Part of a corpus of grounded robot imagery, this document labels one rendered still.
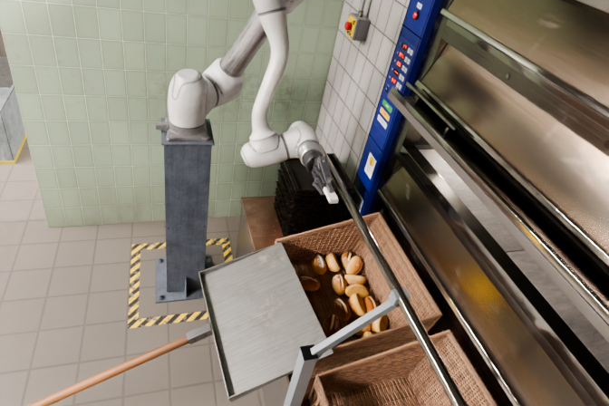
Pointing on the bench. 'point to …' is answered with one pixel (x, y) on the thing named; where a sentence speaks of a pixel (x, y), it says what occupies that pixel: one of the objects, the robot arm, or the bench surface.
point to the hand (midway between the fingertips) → (331, 195)
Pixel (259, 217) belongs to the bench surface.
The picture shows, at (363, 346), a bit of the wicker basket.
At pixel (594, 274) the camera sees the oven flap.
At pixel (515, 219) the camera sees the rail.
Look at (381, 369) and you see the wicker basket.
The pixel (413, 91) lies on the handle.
